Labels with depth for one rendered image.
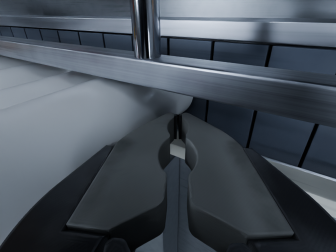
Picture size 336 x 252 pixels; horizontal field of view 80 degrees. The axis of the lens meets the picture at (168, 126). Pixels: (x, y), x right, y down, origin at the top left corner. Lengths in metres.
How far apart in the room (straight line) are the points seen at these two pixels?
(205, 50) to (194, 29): 0.02
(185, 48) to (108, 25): 0.09
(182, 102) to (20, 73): 0.13
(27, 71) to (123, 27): 0.09
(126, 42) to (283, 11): 0.13
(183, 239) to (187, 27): 0.36
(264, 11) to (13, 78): 0.20
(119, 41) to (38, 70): 0.07
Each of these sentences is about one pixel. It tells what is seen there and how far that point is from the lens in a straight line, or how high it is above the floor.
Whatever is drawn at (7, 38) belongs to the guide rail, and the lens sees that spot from 0.20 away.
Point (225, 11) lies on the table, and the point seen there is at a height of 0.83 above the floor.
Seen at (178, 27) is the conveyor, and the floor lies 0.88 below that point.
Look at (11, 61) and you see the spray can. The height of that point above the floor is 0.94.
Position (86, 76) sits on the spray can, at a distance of 0.17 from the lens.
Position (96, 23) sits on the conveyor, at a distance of 0.24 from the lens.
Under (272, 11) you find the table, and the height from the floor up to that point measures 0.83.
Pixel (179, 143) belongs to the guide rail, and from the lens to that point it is 0.16.
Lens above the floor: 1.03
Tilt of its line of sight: 47 degrees down
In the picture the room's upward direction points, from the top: 128 degrees counter-clockwise
